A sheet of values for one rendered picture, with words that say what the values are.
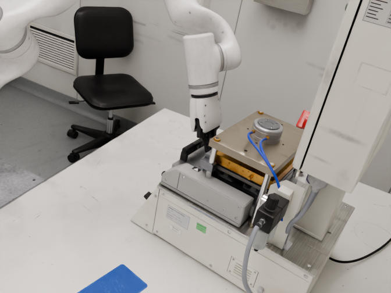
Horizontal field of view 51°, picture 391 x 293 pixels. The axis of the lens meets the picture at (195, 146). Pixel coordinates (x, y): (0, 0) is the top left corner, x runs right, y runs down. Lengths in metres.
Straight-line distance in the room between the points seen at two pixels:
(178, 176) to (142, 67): 2.02
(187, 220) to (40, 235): 0.41
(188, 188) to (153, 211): 0.16
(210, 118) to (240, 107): 1.64
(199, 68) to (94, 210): 0.54
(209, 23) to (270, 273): 0.68
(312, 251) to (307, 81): 1.66
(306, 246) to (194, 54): 0.56
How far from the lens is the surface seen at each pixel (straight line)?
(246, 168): 1.03
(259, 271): 1.07
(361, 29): 0.79
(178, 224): 1.14
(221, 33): 1.17
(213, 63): 1.11
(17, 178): 1.44
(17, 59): 1.28
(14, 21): 1.19
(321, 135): 0.86
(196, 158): 1.19
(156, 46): 2.93
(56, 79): 3.60
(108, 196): 1.36
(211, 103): 1.13
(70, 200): 1.34
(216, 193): 1.03
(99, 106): 2.59
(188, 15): 1.17
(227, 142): 1.02
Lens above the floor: 1.59
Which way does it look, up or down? 29 degrees down
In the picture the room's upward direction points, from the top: 11 degrees clockwise
